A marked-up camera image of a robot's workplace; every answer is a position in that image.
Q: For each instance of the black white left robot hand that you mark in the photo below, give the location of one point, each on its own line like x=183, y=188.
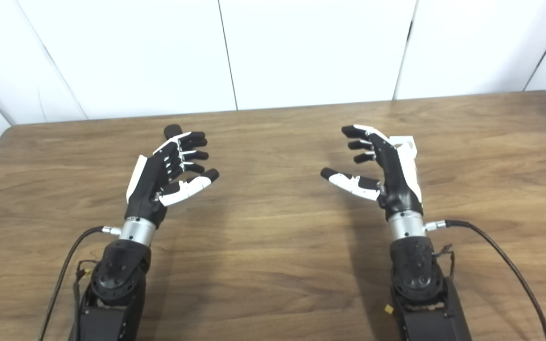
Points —
x=142, y=189

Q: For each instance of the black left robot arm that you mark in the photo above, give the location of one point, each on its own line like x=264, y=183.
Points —
x=116, y=274

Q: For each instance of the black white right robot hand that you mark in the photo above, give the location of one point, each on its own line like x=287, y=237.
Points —
x=398, y=184

